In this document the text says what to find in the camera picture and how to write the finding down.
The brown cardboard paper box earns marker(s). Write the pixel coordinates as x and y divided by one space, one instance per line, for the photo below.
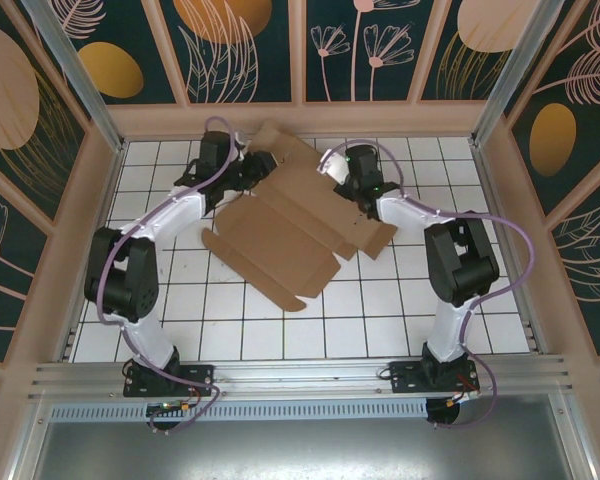
280 235

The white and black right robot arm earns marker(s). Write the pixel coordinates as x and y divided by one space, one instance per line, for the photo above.
460 265

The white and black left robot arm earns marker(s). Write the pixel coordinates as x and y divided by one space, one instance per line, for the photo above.
125 280

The small circuit board with LED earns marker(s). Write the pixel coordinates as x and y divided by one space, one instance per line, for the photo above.
172 406

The grey metal sheet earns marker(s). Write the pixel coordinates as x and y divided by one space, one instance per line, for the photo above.
305 450

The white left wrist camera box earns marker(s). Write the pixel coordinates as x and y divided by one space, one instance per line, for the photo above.
241 145

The aluminium corner post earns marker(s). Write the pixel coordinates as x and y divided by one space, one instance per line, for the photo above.
77 75
512 75

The aluminium mounting rail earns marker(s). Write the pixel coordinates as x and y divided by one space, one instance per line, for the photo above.
305 372

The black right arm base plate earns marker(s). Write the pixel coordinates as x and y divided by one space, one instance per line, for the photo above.
405 377

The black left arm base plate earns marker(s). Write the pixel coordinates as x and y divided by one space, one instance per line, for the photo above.
200 375

